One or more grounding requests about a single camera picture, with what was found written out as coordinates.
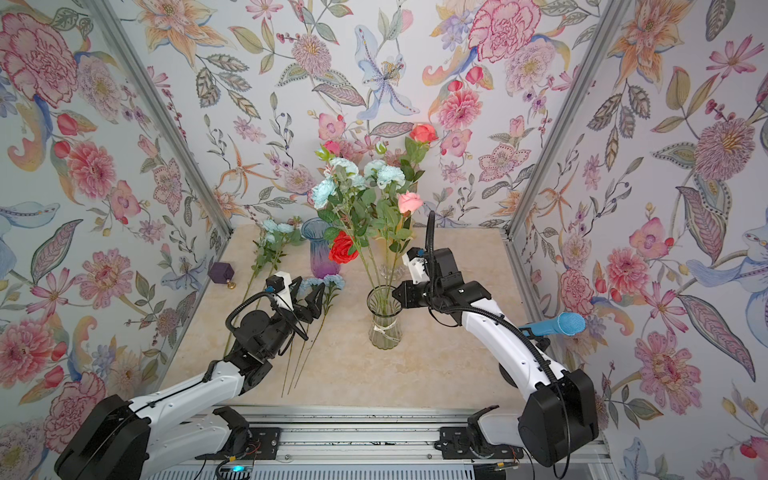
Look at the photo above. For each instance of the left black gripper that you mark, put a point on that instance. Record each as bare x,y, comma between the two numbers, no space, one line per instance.
307,314

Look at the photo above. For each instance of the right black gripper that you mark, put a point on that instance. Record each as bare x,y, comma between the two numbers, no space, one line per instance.
408,298

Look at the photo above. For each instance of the blue carnation stem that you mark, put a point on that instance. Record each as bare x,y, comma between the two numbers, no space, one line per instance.
289,358
334,284
302,348

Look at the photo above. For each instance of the clear ribbed glass vase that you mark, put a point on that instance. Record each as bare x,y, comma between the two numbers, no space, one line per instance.
385,332

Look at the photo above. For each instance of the red rose stem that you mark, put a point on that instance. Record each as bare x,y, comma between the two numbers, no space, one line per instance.
343,249

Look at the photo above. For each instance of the light blue rose stem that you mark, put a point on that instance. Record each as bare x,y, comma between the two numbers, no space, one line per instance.
264,258

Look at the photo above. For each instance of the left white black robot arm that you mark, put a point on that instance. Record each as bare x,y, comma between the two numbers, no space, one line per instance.
140,437

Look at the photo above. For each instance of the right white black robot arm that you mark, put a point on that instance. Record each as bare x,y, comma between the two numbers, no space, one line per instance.
559,416

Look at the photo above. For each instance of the blue purple glass vase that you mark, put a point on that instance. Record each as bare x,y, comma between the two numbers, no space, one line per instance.
321,265

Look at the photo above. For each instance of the purple perfume bottle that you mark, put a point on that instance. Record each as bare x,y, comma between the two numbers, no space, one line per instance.
222,273

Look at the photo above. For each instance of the pink and blue rose bouquet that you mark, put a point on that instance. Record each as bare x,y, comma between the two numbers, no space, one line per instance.
375,209

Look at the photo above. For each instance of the pink rose blue carnation bouquet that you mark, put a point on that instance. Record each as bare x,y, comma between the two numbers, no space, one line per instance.
404,145

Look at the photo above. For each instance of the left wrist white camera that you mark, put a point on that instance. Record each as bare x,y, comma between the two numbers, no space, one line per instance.
278,286

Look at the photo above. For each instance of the wrist white camera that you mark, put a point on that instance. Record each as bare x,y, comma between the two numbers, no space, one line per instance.
415,262
278,286

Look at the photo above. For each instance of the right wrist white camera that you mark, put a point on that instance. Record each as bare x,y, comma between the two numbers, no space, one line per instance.
415,262

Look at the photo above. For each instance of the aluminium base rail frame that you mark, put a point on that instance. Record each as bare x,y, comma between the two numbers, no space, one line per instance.
305,442

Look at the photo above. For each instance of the right aluminium corner post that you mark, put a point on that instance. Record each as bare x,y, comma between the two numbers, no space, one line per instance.
605,29

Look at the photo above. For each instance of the aluminium corner post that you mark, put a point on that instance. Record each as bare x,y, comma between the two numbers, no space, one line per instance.
105,18
605,29

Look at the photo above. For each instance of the left aluminium corner post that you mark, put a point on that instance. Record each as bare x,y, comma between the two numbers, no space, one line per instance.
105,18

